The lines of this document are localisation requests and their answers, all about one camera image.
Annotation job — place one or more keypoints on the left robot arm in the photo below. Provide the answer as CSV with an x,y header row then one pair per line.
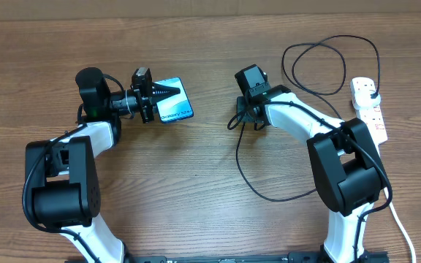
x,y
61,193

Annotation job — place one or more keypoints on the Samsung Galaxy smartphone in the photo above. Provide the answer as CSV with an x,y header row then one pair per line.
x,y
176,107

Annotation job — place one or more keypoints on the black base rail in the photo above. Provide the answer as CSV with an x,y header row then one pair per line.
x,y
225,259

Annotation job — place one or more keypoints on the white charger plug adapter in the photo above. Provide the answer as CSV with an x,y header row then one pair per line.
x,y
363,100

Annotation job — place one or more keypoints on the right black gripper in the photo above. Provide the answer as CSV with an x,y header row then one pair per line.
x,y
243,112

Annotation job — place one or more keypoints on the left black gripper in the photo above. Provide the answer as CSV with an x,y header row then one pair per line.
x,y
148,96

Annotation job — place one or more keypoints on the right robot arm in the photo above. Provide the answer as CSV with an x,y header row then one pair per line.
x,y
345,162

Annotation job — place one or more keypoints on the cardboard wall panel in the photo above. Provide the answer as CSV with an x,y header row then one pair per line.
x,y
19,10

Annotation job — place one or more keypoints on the white power strip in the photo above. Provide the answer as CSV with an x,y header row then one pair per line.
x,y
372,117

